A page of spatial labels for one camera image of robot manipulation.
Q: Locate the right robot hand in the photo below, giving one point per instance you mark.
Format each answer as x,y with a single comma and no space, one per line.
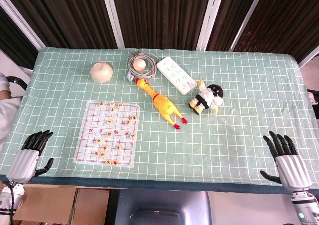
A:
292,171

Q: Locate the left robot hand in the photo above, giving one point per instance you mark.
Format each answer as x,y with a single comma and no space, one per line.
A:
23,163

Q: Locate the wooden Chinese chess piece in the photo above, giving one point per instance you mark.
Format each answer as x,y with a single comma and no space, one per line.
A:
112,109
128,122
112,103
108,162
115,162
101,104
134,117
117,148
132,135
120,105
109,134
105,147
99,140
109,121
102,154
96,154

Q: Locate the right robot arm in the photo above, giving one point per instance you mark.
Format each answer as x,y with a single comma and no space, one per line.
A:
304,207

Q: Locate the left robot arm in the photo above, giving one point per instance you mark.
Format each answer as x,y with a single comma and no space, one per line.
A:
15,197

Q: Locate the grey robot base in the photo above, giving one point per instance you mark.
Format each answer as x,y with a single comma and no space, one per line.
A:
162,207

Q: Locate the brown cardboard box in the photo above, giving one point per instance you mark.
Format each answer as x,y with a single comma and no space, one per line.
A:
91,207
45,205

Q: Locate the person in white clothing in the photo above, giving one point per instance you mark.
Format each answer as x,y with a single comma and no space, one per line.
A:
6,115

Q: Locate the green checkered tablecloth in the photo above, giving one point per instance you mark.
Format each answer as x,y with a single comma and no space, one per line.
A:
224,140

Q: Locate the black chair armrest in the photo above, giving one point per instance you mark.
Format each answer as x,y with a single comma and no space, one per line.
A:
18,81

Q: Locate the paper Chinese chess board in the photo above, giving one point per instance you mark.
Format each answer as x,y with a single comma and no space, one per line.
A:
124,145

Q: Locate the black and white plush doll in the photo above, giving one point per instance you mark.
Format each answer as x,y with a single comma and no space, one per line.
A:
208,99

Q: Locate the dark brown curtain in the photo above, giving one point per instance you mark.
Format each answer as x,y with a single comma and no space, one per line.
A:
281,20
62,13
12,45
229,18
162,15

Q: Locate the beige upturned bowl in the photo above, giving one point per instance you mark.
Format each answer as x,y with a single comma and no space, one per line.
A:
101,72

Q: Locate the yellow rubber chicken toy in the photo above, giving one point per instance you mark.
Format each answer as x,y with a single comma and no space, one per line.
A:
163,105

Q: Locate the white power strip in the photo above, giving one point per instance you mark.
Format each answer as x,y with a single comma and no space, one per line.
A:
175,74

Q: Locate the peach coloured egg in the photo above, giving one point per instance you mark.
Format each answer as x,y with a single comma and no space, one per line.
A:
139,65

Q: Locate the white partition post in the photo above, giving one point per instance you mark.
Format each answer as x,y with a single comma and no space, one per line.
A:
309,58
246,18
112,15
22,25
210,18

